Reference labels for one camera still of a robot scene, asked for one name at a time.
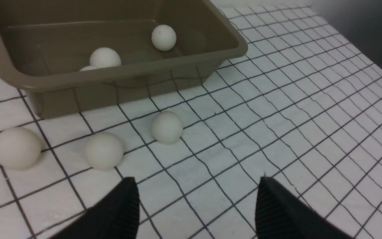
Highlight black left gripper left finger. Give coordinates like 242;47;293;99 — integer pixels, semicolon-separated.
52;177;140;239

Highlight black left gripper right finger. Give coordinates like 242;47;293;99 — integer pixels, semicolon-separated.
256;176;350;239

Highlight printed white ping-pong ball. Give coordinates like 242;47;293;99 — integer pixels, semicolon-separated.
151;25;176;51

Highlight white black grid tablecloth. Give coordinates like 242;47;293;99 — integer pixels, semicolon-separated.
0;5;382;239

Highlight olive green plastic bin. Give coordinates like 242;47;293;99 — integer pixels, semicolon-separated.
0;0;248;119

